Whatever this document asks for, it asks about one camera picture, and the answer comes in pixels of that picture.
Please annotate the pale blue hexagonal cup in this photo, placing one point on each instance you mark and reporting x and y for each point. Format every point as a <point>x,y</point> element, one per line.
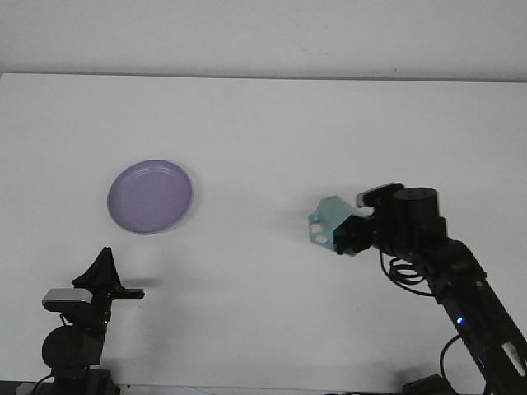
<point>329,218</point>

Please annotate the pale purple round plate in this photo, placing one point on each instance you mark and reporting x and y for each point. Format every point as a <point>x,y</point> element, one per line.
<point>150,197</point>

